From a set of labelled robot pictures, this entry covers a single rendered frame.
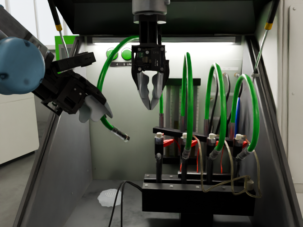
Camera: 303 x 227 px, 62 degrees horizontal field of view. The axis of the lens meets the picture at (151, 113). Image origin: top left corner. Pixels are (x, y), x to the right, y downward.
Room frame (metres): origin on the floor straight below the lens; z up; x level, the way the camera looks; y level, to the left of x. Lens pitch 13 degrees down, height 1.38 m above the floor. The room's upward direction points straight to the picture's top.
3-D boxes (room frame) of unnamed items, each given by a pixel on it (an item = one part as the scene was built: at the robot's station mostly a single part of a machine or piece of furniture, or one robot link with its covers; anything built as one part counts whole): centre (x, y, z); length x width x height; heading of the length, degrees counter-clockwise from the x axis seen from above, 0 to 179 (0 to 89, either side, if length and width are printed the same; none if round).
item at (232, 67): (1.00, -0.28, 1.21); 0.13 x 0.03 x 0.31; 86
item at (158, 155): (0.74, -0.02, 1.03); 0.05 x 0.03 x 0.21; 176
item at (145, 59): (0.58, 0.00, 1.40); 0.09 x 0.08 x 0.12; 176
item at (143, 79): (0.59, 0.02, 1.29); 0.06 x 0.03 x 0.09; 176
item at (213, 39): (1.01, -0.04, 1.43); 0.54 x 0.03 x 0.02; 86
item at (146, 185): (0.74, -0.14, 0.91); 0.34 x 0.10 x 0.15; 86
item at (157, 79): (0.59, -0.01, 1.29); 0.06 x 0.03 x 0.09; 176
